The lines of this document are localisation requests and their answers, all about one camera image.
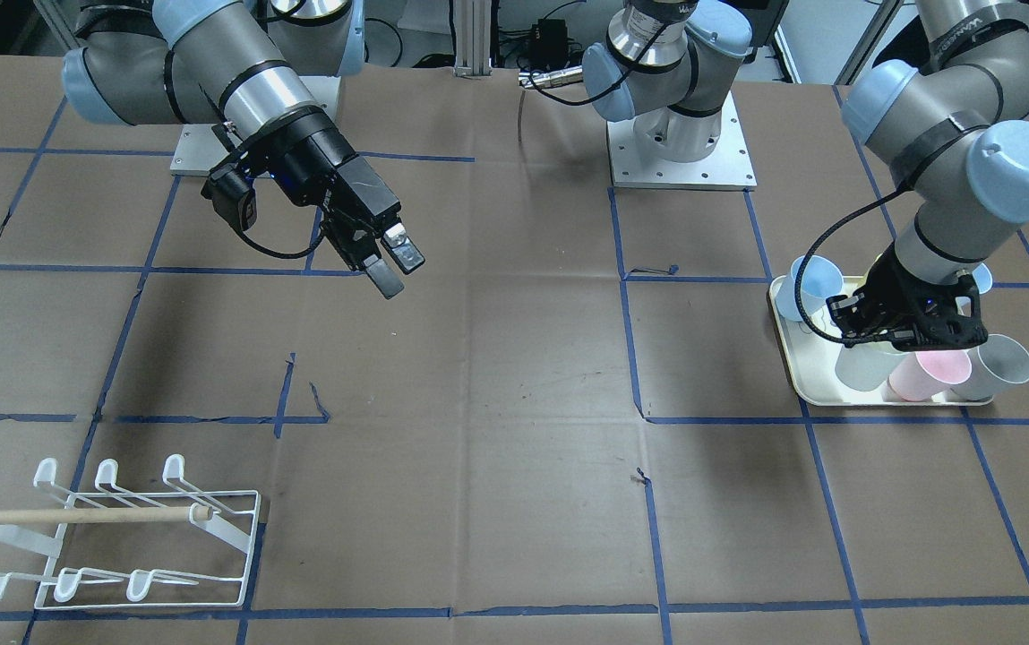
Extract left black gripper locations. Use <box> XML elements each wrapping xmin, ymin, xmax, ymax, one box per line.
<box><xmin>827</xmin><ymin>254</ymin><xmax>988</xmax><ymax>350</ymax></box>

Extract pink plastic cup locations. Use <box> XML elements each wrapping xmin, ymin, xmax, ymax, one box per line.
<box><xmin>888</xmin><ymin>350</ymin><xmax>973</xmax><ymax>401</ymax></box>

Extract light blue plastic cup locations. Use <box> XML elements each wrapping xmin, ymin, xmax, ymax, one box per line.
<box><xmin>776</xmin><ymin>254</ymin><xmax>845</xmax><ymax>322</ymax></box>

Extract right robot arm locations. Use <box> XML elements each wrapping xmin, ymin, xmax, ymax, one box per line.
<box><xmin>61</xmin><ymin>1</ymin><xmax>424</xmax><ymax>298</ymax></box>

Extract aluminium frame post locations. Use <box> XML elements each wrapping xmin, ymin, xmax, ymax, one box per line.
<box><xmin>449</xmin><ymin>0</ymin><xmax>493</xmax><ymax>78</ymax></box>

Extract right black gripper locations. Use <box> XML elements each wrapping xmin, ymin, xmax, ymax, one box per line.
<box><xmin>245</xmin><ymin>106</ymin><xmax>425</xmax><ymax>299</ymax></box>

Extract black braided cable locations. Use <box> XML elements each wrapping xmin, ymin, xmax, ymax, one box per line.
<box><xmin>793</xmin><ymin>186</ymin><xmax>904</xmax><ymax>346</ymax></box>

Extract grey plastic cup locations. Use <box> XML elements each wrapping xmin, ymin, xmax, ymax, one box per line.
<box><xmin>953</xmin><ymin>333</ymin><xmax>1029</xmax><ymax>400</ymax></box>

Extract wooden rack dowel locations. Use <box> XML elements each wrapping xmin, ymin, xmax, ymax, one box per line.
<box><xmin>0</xmin><ymin>503</ymin><xmax>217</xmax><ymax>524</ymax></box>

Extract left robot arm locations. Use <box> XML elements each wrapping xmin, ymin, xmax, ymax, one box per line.
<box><xmin>582</xmin><ymin>1</ymin><xmax>1029</xmax><ymax>351</ymax></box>

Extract white wire cup rack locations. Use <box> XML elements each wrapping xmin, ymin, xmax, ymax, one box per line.
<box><xmin>0</xmin><ymin>454</ymin><xmax>263</xmax><ymax>612</ymax></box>

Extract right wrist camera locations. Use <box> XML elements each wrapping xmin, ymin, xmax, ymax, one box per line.
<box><xmin>202</xmin><ymin>163</ymin><xmax>257</xmax><ymax>232</ymax></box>

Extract white plastic cup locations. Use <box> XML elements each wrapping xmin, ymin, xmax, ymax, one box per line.
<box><xmin>833</xmin><ymin>342</ymin><xmax>907</xmax><ymax>392</ymax></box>

